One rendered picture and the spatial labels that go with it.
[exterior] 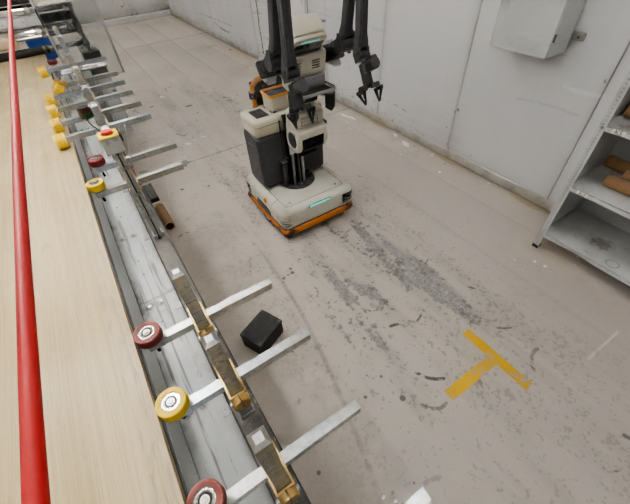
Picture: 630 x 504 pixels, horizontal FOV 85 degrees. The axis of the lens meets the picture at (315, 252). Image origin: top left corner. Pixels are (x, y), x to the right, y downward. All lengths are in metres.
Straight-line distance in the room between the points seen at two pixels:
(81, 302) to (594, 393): 2.30
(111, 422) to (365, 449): 1.15
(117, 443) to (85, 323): 0.42
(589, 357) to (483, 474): 0.91
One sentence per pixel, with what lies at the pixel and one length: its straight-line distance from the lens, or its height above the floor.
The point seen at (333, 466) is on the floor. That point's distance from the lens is 1.83.
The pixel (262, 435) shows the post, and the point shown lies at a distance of 0.68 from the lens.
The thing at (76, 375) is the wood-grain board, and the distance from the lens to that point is 1.21.
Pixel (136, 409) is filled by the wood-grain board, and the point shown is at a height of 0.90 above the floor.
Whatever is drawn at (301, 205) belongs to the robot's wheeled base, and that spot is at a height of 0.27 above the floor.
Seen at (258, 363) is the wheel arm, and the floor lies 0.86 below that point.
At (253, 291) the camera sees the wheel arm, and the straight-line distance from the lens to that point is 1.21.
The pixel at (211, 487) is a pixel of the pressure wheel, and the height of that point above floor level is 0.91.
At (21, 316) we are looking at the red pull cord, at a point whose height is 1.64.
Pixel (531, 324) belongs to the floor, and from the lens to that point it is 2.40.
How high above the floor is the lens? 1.78
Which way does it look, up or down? 45 degrees down
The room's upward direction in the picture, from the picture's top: 4 degrees counter-clockwise
